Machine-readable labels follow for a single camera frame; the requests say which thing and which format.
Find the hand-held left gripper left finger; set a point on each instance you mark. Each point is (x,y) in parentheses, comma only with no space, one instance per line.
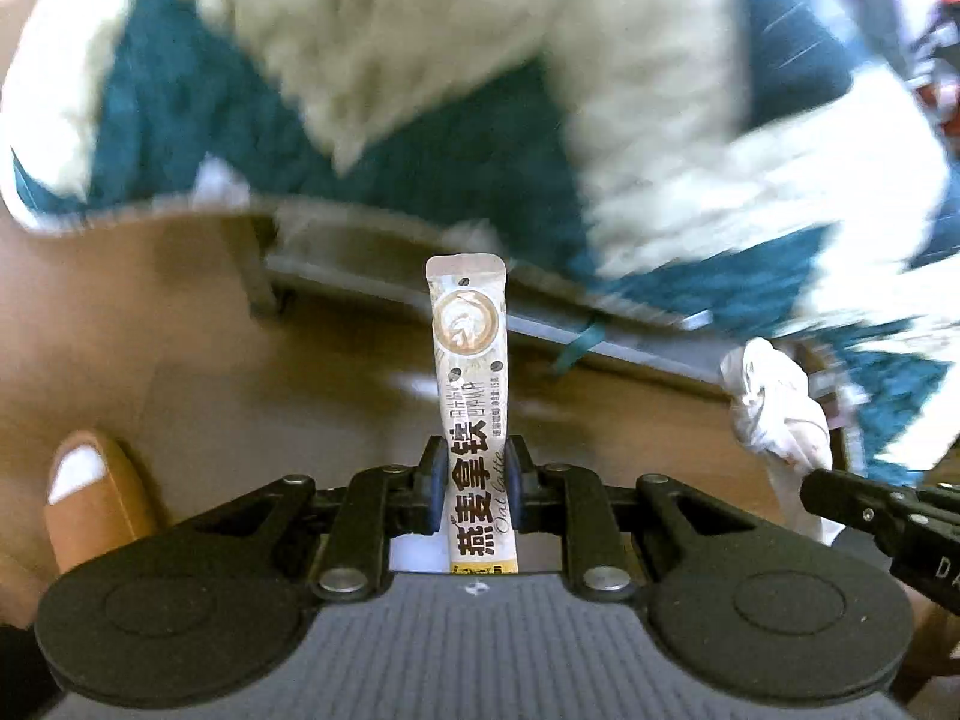
(431,487)

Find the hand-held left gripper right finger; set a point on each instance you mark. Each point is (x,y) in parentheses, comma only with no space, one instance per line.
(517,487)

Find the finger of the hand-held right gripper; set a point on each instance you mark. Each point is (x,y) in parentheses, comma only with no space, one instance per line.
(847,501)

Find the beige coffee sachet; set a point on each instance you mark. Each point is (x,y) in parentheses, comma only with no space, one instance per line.
(469,405)

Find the white tissue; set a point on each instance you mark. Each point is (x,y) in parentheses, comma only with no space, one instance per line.
(780,405)

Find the grey metal bench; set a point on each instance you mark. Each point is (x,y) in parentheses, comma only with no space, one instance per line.
(637,349)

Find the brown block with white cap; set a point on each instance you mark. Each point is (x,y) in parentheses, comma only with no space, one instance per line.
(97,510)

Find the teal cream zigzag quilt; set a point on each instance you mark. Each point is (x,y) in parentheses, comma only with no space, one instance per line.
(450,127)

